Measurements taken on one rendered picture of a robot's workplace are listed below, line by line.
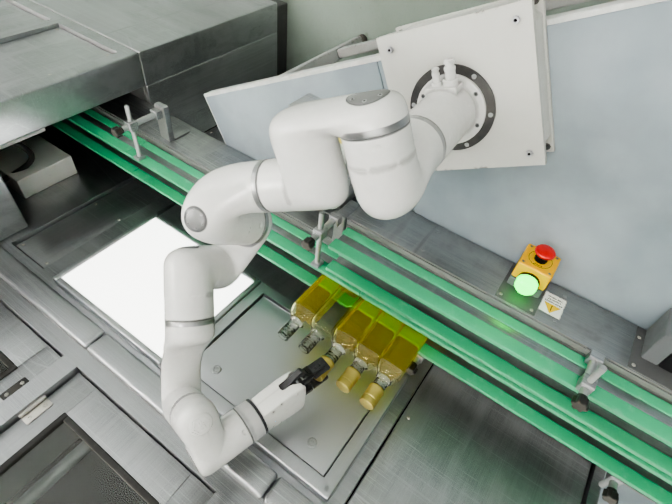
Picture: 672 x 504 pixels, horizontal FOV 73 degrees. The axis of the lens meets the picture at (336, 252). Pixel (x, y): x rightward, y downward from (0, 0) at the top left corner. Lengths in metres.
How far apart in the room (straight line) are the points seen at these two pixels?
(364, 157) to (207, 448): 0.56
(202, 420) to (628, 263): 0.83
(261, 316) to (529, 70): 0.82
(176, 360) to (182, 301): 0.14
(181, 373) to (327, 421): 0.35
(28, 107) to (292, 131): 0.98
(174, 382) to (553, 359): 0.72
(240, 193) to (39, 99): 0.87
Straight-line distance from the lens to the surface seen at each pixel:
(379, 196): 0.61
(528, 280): 0.98
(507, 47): 0.82
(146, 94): 1.68
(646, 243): 1.00
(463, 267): 1.02
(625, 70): 0.87
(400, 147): 0.60
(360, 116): 0.58
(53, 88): 1.50
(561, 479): 1.23
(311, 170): 0.64
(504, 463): 1.19
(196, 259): 0.81
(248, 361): 1.14
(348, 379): 0.96
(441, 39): 0.85
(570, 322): 1.03
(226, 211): 0.73
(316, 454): 1.05
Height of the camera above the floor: 1.57
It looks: 37 degrees down
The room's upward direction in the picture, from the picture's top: 135 degrees counter-clockwise
